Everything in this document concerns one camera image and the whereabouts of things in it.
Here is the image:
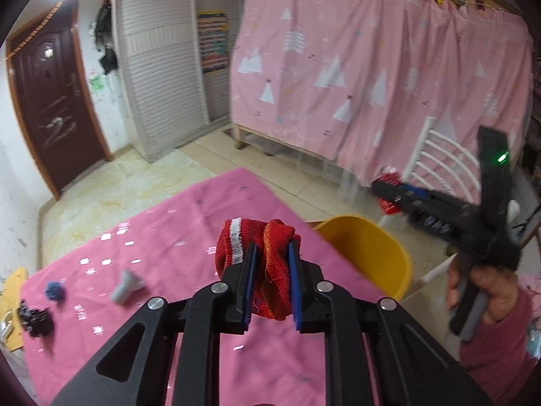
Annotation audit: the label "orange string cord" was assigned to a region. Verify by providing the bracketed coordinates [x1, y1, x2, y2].
[4, 2, 65, 58]

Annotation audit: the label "grey sock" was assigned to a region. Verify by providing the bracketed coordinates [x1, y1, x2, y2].
[111, 270, 145, 306]

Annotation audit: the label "black sparkly cloth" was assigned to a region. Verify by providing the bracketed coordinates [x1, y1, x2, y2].
[18, 299, 55, 338]

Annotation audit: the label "hanging black bags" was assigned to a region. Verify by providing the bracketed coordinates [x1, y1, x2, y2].
[94, 0, 119, 73]

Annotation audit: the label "person's right forearm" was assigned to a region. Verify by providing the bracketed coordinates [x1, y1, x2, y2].
[458, 279, 541, 406]

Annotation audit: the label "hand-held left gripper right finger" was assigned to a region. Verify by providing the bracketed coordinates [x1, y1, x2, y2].
[287, 240, 493, 406]

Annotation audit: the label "colourful grid wall chart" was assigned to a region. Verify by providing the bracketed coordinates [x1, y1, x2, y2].
[196, 10, 231, 75]

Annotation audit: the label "red knitted sock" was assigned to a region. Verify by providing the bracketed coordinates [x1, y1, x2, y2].
[215, 218, 303, 321]

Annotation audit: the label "red shiny wrapper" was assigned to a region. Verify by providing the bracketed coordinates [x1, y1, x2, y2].
[375, 171, 403, 216]

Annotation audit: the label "white slatted wardrobe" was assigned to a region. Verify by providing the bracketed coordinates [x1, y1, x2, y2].
[111, 0, 242, 162]

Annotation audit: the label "pink star tablecloth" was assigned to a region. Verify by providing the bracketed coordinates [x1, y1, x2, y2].
[20, 167, 462, 406]

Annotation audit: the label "yellow plastic bin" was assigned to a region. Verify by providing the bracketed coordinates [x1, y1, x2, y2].
[314, 215, 413, 302]

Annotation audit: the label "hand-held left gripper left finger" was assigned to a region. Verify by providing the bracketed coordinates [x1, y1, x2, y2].
[51, 241, 260, 406]

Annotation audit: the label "person's right hand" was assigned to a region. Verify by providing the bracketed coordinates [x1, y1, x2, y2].
[447, 257, 519, 327]

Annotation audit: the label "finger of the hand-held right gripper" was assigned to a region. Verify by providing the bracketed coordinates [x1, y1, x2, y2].
[372, 178, 481, 218]
[406, 203, 498, 256]

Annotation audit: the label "pink printed curtain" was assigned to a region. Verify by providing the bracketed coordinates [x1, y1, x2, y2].
[230, 0, 536, 187]

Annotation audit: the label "dark brown door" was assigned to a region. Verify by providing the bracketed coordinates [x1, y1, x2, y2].
[4, 0, 113, 200]

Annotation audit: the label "white slatted chair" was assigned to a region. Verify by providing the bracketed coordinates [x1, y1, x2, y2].
[377, 116, 521, 293]

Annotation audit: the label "blue fuzzy ball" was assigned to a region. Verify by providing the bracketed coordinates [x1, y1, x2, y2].
[44, 280, 67, 303]

